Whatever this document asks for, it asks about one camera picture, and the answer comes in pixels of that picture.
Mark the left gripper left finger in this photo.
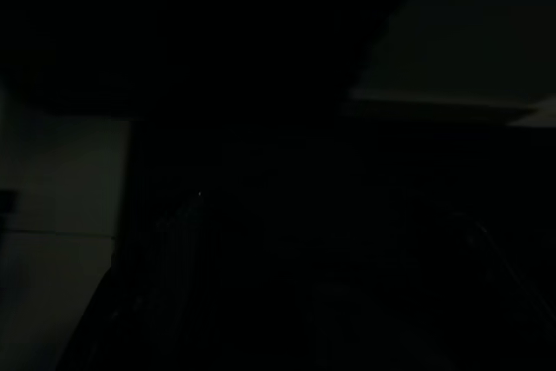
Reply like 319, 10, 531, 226
60, 191, 205, 371

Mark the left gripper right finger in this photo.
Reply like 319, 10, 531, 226
434, 212, 556, 371

